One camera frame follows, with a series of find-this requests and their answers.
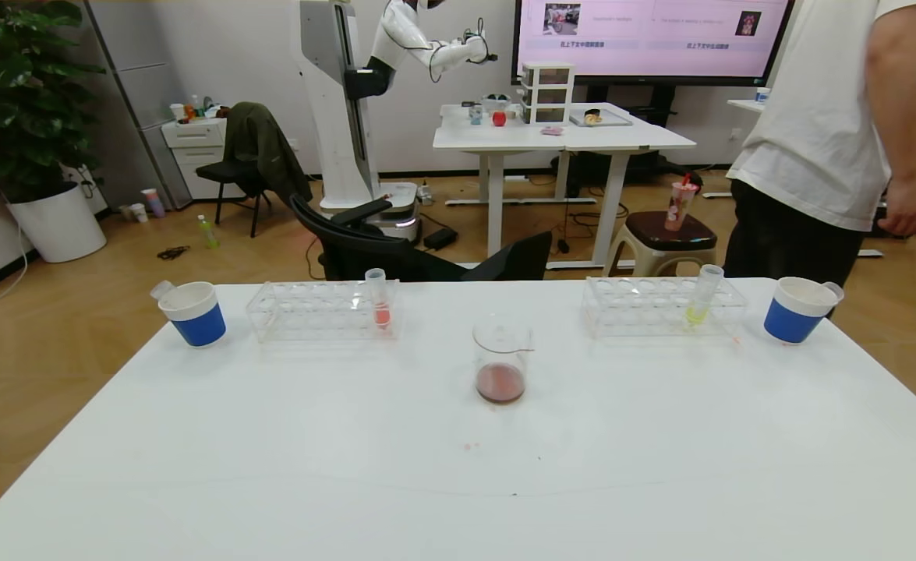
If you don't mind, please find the clear glass beaker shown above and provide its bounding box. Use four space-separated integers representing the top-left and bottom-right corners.
472 315 535 405

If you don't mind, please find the clear acrylic test tube rack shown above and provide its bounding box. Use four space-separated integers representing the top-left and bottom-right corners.
582 276 748 339
246 280 401 344

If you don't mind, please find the yellow pigment test tube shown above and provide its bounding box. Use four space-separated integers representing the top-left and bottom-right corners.
684 264 726 328

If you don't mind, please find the black office chair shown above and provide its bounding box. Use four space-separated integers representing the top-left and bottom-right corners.
289 195 553 283

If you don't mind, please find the white double desk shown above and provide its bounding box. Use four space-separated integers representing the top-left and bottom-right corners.
433 101 697 270

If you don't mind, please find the brown top stool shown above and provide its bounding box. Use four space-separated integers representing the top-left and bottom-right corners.
607 210 720 279

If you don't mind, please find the plastic drawer organizer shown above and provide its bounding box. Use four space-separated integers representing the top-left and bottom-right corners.
520 61 577 125

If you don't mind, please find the grey tray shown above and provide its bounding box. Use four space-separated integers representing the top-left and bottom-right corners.
570 107 635 128

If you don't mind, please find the white humanoid robot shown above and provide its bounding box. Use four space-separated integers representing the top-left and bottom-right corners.
295 0 499 241

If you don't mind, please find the olive green jacket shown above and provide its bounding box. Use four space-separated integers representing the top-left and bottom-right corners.
225 102 314 202

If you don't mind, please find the pink drink cup with straw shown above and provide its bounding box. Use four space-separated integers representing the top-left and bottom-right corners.
665 173 702 232

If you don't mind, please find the black four-leg chair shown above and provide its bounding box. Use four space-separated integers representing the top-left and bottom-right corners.
196 160 275 238

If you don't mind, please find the blue white paper cup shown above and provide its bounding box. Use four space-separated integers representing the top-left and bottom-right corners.
157 282 227 348
763 277 844 344

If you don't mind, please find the black display stand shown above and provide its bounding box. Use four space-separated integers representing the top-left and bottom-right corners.
559 81 704 185

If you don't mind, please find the white drawer cabinet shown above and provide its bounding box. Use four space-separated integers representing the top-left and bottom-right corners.
161 117 244 200

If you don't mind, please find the grey metal locker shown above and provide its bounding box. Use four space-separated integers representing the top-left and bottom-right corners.
83 0 193 210

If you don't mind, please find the person in white T-shirt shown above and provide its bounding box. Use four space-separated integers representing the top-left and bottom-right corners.
727 0 916 289

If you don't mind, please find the white plant pot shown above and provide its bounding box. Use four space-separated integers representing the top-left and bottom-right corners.
7 182 108 263

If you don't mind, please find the green leafy plant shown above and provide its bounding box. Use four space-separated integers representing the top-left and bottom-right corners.
0 0 106 199

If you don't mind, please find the large wall display screen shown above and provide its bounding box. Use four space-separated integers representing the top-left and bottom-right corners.
512 0 795 86

